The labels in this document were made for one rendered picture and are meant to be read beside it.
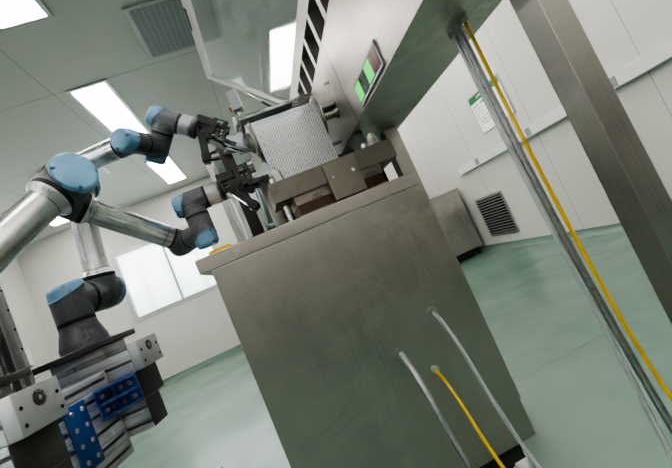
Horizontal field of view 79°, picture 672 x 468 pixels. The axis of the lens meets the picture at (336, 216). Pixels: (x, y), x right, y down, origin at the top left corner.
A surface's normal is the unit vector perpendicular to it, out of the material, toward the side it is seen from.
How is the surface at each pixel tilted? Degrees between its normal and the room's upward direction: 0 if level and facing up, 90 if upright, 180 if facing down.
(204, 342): 90
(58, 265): 90
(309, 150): 90
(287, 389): 90
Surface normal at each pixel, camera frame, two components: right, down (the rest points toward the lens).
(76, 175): 0.72, -0.45
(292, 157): 0.15, -0.15
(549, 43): -0.90, 0.38
